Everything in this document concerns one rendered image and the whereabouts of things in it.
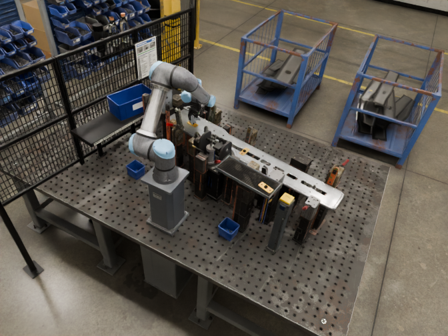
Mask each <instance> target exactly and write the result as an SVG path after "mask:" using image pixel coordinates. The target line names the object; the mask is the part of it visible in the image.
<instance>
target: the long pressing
mask: <svg viewBox="0 0 448 336"><path fill-rule="evenodd" d="M188 112H189V111H188V110H185V109H183V110H181V118H182V123H183V125H184V129H183V132H184V133H186V134H188V135H189V136H191V137H194V134H195V133H196V132H199V133H200V135H202V134H204V127H205V126H208V130H210V131H211V134H212V133H214V135H217V136H218V137H221V138H223V139H225V140H226V141H227V142H228V141H231V142H232V144H233V145H235V146H237V147H239V148H241V149H244V148H248V149H250V150H249V151H248V153H250V154H252V155H254V156H256V157H258V158H260V160H256V159H254V158H252V157H250V156H248V155H246V154H244V155H241V154H239V152H240V151H239V150H237V149H235V148H233V147H231V151H232V152H233V154H234V156H236V157H238V158H240V161H242V162H244V163H245V164H246V165H247V164H248V163H249V162H250V161H255V162H257V163H258V164H260V168H259V172H261V168H262V167H263V166H264V165H266V164H264V163H262V162H261V160H264V161H266V162H268V163H270V166H267V165H266V166H267V167H268V174H270V172H272V170H274V167H277V168H279V169H281V170H283V171H284V173H285V177H284V180H283V185H284V186H286V187H288V188H290V189H292V190H294V191H295V192H297V193H299V194H301V195H303V196H304V197H306V198H309V197H310V195H313V196H315V197H317V198H319V199H320V200H321V202H320V205H321V206H323V207H325V208H327V209H329V210H334V209H336V208H337V206H338V205H339V204H340V202H341V201H342V199H343V198H344V194H343V193H342V192H341V191H340V190H338V189H336V188H334V187H332V186H330V185H328V184H326V183H324V182H322V181H320V180H318V179H316V178H314V177H312V176H310V175H308V174H306V173H304V172H302V171H300V170H298V169H296V168H294V167H292V166H290V165H288V164H286V163H284V162H282V161H280V160H278V159H276V158H275V157H273V156H271V155H269V154H267V153H265V152H263V151H261V150H259V149H257V148H255V147H253V146H251V145H249V144H247V143H245V142H243V141H242V140H240V139H238V138H236V137H234V136H232V135H230V134H228V132H226V130H224V129H223V128H221V127H219V126H217V125H215V124H213V123H211V122H209V121H207V120H205V119H203V118H201V117H199V118H200V119H201V120H200V121H198V120H196V124H198V126H197V127H194V126H192V125H190V124H188V123H187V122H188V121H189V118H188ZM172 119H174V120H176V117H175V113H174V114H172V115H171V116H170V120H172ZM223 135H224V136H223ZM287 174H291V175H292V176H294V177H296V178H297V180H294V179H292V178H290V177H288V176H287ZM302 181H304V182H306V183H308V184H310V185H312V186H313V185H316V188H315V189H312V188H311V187H307V186H306V185H304V184H302V183H301V182H302ZM316 189H320V190H322V191H324V192H325V193H326V195H322V194H320V193H319V192H317V191H316Z"/></svg>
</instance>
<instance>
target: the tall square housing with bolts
mask: <svg viewBox="0 0 448 336"><path fill-rule="evenodd" d="M268 177H270V178H272V179H274V180H276V181H278V182H280V183H281V186H280V188H278V190H277V191H276V192H275V193H274V194H273V195H272V196H271V198H272V197H274V196H275V194H276V193H277V192H278V191H280V189H281V188H282V184H283V180H284V177H285V173H284V172H282V171H280V170H278V169H276V168H274V170H272V172H270V174H268ZM278 196H279V192H278V194H276V196H275V197H274V198H273V199H272V201H271V202H270V203H268V202H269V200H270V199H271V198H270V199H266V198H265V197H264V198H263V201H262V203H261V208H260V212H259V217H258V218H257V220H258V221H259V222H260V223H262V224H264V225H268V224H269V223H270V222H272V220H273V219H274V218H275V210H276V206H277V202H278Z"/></svg>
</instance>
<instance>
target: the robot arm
mask: <svg viewBox="0 0 448 336"><path fill-rule="evenodd" d="M149 79H150V80H151V85H152V90H151V94H150V97H149V101H148V104H147V108H146V110H145V114H144V117H143V121H142V124H141V128H140V129H139V130H137V132H136V133H134V134H132V136H131V137H130V140H129V150H130V152H131V153H132V154H134V155H136V156H138V157H142V158H145V159H148V160H150V161H153V162H155V166H154V169H153V172H152V176H153V180H154V181H155V182H156V183H158V184H162V185H168V184H171V183H174V182H175V181H176V180H177V179H178V176H179V172H178V170H177V168H176V165H175V147H174V145H173V144H172V142H170V141H169V140H166V139H162V140H161V139H158V140H156V139H157V136H156V134H155V132H156V129H157V126H158V122H159V118H160V116H161V112H162V109H163V105H164V102H165V98H166V96H167V92H169V91H170V90H171V88H172V87H175V88H178V89H182V90H184V91H183V92H182V94H181V99H182V101H183V103H182V105H183V107H187V106H190V108H189V112H188V118H189V121H190V123H191V124H193V123H196V120H198V121H200V120H201V119H200V118H199V116H202V114H204V108H202V107H201V104H202V105H206V106H208V107H213V106H214V104H215V100H216V98H215V96H213V95H210V94H208V92H206V90H204V88H203V87H202V86H201V80H200V79H198V78H196V77H195V76H194V75H193V74H192V73H191V72H189V71H188V70H186V69H185V68H183V67H180V66H176V65H172V64H170V63H166V62H162V61H157V62H155V63H154V64H153V65H152V66H151V68H150V71H149Z"/></svg>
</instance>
